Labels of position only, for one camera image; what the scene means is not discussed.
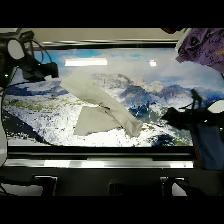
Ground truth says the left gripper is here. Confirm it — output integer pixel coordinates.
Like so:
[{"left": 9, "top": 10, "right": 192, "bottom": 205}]
[{"left": 42, "top": 61, "right": 60, "bottom": 80}]

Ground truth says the beige garment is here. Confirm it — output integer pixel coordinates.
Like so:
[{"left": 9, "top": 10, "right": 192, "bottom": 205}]
[{"left": 59, "top": 68, "right": 144, "bottom": 138}]

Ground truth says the purple garment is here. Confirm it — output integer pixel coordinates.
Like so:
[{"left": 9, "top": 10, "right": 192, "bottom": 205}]
[{"left": 175, "top": 28, "right": 224, "bottom": 75}]

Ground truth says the blue garment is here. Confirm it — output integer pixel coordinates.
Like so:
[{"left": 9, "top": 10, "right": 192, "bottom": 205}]
[{"left": 191, "top": 122, "right": 224, "bottom": 172}]

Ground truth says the black cable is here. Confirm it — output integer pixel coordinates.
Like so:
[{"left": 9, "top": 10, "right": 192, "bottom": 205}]
[{"left": 31, "top": 38, "right": 54, "bottom": 64}]

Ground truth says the silver frame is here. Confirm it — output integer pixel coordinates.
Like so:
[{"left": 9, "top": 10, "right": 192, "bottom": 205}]
[{"left": 0, "top": 157, "right": 224, "bottom": 197}]

